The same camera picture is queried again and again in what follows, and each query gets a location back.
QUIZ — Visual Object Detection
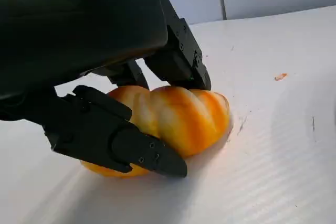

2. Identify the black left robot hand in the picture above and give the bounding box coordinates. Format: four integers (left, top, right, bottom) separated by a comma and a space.
0, 0, 212, 178

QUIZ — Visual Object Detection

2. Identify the orange white toy bread roll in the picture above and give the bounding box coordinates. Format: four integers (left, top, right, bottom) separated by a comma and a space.
80, 84, 232, 179

